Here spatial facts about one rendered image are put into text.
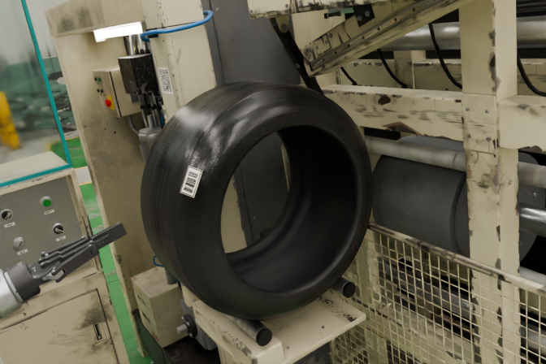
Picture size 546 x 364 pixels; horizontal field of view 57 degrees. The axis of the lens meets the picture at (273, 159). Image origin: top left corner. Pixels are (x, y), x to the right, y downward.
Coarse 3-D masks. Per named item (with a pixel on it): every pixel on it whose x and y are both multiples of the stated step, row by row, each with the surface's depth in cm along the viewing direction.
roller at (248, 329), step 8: (232, 320) 132; (240, 320) 129; (248, 320) 127; (256, 320) 127; (240, 328) 129; (248, 328) 126; (256, 328) 124; (264, 328) 123; (256, 336) 122; (264, 336) 123; (264, 344) 123
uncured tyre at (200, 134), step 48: (240, 96) 115; (288, 96) 117; (192, 144) 109; (240, 144) 109; (288, 144) 152; (336, 144) 145; (144, 192) 122; (288, 192) 158; (336, 192) 151; (192, 240) 108; (288, 240) 156; (336, 240) 146; (192, 288) 115; (240, 288) 115; (288, 288) 126
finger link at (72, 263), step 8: (88, 248) 103; (72, 256) 102; (80, 256) 102; (88, 256) 103; (64, 264) 100; (72, 264) 101; (80, 264) 102; (56, 272) 98; (64, 272) 100; (56, 280) 98
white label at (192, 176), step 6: (192, 168) 107; (186, 174) 107; (192, 174) 106; (198, 174) 105; (186, 180) 107; (192, 180) 106; (198, 180) 105; (186, 186) 106; (192, 186) 106; (180, 192) 107; (186, 192) 106; (192, 192) 105
